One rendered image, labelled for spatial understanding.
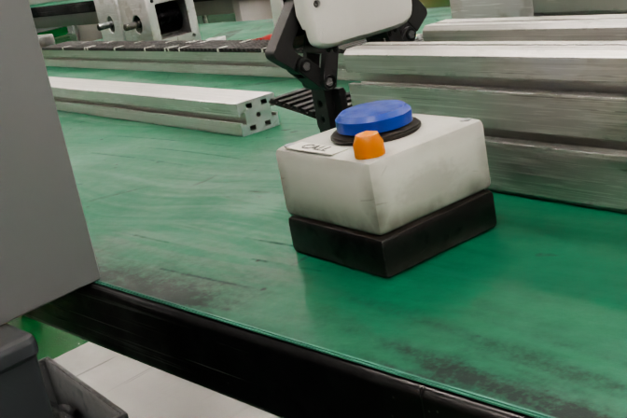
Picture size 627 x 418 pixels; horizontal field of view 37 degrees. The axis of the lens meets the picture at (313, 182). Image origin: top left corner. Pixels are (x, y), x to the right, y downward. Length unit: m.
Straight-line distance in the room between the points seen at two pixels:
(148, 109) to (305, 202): 0.51
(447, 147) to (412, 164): 0.02
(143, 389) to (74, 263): 1.18
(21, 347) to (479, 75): 0.29
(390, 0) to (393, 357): 0.37
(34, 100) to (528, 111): 0.26
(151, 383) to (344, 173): 1.30
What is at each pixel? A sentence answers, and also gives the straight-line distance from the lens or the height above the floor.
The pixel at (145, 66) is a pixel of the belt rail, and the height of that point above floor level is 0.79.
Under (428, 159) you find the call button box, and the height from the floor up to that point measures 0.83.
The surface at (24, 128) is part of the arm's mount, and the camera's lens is 0.52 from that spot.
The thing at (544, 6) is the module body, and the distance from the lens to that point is 0.76.
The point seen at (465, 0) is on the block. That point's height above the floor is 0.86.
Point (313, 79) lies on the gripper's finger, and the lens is 0.68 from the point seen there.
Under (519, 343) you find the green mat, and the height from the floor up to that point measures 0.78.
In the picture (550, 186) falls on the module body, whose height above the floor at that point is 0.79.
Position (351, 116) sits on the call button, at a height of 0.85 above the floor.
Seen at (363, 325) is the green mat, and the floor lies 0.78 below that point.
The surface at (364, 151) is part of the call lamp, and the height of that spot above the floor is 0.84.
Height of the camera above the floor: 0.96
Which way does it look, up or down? 16 degrees down
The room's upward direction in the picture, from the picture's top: 11 degrees counter-clockwise
